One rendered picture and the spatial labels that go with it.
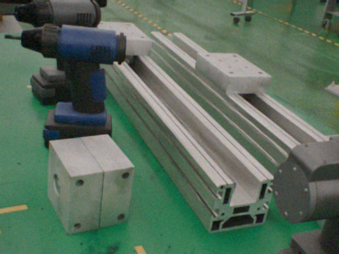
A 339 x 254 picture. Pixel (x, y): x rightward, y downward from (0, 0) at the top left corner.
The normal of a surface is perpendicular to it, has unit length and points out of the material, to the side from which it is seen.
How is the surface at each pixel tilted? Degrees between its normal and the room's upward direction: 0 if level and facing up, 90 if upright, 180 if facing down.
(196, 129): 90
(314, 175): 92
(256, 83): 90
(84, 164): 0
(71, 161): 0
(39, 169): 0
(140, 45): 90
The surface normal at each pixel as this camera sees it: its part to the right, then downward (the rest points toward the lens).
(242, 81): 0.40, 0.44
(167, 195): 0.15, -0.90
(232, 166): -0.90, 0.04
